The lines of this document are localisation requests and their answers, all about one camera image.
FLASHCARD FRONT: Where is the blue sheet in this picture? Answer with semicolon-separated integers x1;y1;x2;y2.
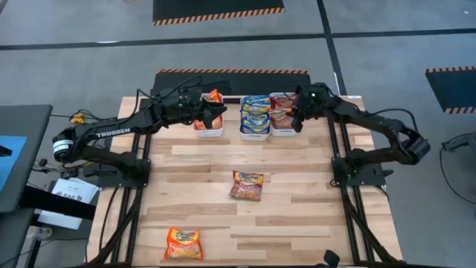
0;135;28;194

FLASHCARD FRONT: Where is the white paper sheet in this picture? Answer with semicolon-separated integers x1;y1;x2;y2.
36;177;100;231

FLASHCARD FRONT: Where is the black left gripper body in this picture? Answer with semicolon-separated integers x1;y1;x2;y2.
173;88;206;124

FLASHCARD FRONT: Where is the black hazard-striped floor mat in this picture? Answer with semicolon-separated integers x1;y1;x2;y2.
152;0;286;27
153;68;313;98
425;66;476;115

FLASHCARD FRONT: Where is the orange Maruchan ramen packet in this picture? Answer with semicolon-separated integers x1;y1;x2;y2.
206;88;223;104
163;226;205;262
193;115;224;131

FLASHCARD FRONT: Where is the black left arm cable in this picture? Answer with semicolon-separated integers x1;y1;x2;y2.
133;75;204;109

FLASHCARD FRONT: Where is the clear plastic bottle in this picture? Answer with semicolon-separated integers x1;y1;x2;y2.
25;226;54;240

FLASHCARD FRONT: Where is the white plastic bin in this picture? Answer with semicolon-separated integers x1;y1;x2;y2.
238;95;272;141
192;92;225;138
269;92;298;138

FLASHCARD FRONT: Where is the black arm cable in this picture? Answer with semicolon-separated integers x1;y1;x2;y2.
366;106;420;132
133;75;204;109

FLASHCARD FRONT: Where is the dark grey desk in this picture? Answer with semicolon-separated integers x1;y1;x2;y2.
0;103;54;214

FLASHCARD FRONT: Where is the red Maruchan ramen packet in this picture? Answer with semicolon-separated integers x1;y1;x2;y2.
228;170;265;202
269;92;298;110
270;108;295;130

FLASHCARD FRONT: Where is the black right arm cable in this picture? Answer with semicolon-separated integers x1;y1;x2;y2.
366;106;420;132

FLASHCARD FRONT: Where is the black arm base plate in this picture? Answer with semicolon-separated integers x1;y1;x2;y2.
83;159;152;188
331;154;394;188

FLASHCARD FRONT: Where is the black flat beam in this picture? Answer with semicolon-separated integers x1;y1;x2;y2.
18;185;97;221

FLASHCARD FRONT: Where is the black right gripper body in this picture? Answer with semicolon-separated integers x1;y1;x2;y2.
292;83;328;121

